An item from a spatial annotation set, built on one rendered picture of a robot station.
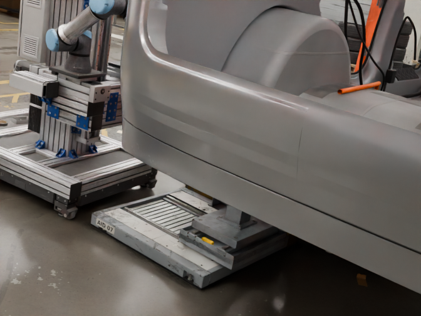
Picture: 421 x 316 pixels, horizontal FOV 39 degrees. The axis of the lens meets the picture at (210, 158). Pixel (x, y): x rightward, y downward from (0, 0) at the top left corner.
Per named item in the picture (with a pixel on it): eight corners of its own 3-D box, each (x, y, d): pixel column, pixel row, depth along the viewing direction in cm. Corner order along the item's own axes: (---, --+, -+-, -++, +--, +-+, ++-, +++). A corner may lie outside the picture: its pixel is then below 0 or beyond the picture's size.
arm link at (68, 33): (69, 55, 328) (131, 8, 293) (46, 56, 316) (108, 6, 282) (62, 35, 329) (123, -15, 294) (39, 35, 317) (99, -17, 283)
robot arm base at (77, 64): (57, 67, 331) (59, 49, 328) (77, 66, 344) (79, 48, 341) (77, 73, 324) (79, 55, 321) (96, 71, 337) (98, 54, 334)
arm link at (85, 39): (94, 54, 332) (97, 30, 328) (75, 54, 322) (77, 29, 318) (81, 49, 339) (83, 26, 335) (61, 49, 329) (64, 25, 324)
